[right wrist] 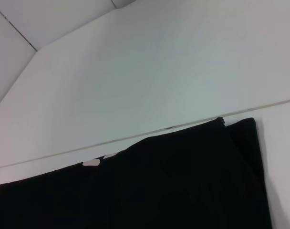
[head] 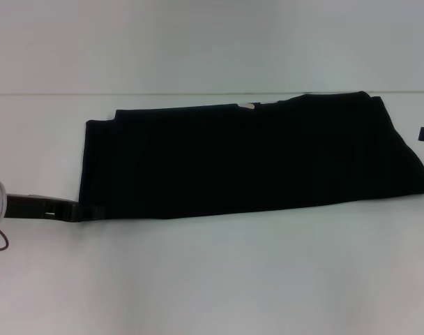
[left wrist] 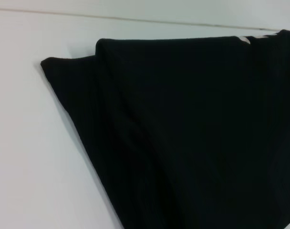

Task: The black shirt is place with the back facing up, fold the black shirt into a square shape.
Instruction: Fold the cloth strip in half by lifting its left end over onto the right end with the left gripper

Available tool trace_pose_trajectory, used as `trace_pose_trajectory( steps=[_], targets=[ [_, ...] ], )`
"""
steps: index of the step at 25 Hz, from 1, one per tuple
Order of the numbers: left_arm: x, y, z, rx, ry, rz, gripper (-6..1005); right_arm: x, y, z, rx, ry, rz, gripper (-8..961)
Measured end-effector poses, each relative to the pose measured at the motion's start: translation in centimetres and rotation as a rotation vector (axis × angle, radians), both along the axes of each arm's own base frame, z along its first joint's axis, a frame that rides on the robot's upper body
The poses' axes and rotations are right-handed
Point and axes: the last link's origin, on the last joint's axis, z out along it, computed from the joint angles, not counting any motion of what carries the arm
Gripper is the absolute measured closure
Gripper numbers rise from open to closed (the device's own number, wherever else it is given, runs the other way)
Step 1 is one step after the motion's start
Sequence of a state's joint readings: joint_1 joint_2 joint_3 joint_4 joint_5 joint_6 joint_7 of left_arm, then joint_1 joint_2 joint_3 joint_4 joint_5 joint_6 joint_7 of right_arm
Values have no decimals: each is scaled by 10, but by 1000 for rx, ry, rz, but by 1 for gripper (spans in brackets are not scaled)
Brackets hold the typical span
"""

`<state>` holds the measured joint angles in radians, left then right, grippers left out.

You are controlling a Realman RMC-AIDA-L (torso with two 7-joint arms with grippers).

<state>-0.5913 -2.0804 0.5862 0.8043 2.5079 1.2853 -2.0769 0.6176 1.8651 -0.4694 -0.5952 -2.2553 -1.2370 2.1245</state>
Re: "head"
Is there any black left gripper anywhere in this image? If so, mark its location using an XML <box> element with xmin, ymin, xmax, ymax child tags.
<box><xmin>3</xmin><ymin>193</ymin><xmax>109</xmax><ymax>224</ymax></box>

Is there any black shirt with FREE print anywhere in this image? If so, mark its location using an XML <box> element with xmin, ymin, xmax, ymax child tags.
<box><xmin>77</xmin><ymin>90</ymin><xmax>424</xmax><ymax>223</ymax></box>

